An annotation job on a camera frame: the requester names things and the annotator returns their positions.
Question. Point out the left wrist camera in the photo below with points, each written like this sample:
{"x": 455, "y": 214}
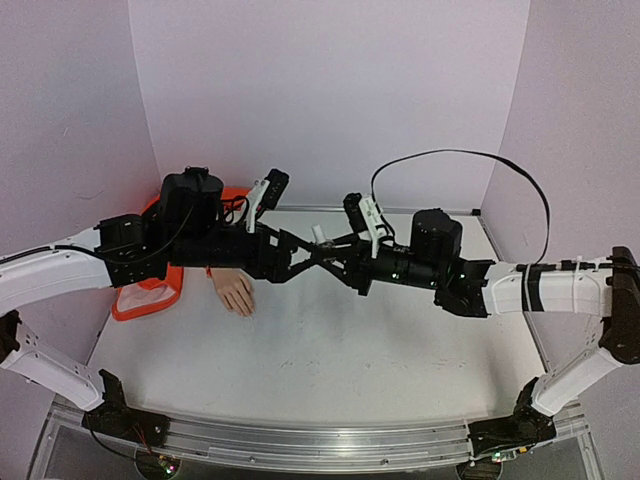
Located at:
{"x": 264, "y": 196}

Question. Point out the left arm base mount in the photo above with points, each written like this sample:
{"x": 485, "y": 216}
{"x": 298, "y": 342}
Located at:
{"x": 113, "y": 417}

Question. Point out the nail polish bottle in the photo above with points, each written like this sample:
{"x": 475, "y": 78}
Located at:
{"x": 327, "y": 245}

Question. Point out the mannequin hand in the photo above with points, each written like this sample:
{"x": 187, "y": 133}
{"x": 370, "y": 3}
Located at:
{"x": 234, "y": 289}

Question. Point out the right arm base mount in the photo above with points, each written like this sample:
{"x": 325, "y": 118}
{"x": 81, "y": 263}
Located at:
{"x": 524, "y": 427}

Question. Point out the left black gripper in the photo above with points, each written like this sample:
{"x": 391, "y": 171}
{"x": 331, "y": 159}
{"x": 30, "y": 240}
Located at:
{"x": 283, "y": 271}

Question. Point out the orange hoodie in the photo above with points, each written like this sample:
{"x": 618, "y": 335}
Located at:
{"x": 150, "y": 296}

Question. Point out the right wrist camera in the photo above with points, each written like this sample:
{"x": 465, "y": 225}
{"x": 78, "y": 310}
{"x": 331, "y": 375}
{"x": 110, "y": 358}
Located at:
{"x": 366, "y": 221}

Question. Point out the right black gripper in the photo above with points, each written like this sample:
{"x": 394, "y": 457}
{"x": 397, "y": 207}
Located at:
{"x": 362, "y": 267}

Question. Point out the aluminium front rail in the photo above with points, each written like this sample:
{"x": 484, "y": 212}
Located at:
{"x": 197, "y": 447}

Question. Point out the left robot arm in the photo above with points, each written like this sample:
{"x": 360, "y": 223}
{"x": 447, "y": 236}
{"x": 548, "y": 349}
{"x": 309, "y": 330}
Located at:
{"x": 187, "y": 229}

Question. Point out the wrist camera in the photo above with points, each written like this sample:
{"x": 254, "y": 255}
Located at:
{"x": 264, "y": 196}
{"x": 366, "y": 221}

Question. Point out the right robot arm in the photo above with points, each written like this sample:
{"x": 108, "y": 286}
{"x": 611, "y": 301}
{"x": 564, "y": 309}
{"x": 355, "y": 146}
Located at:
{"x": 606, "y": 288}

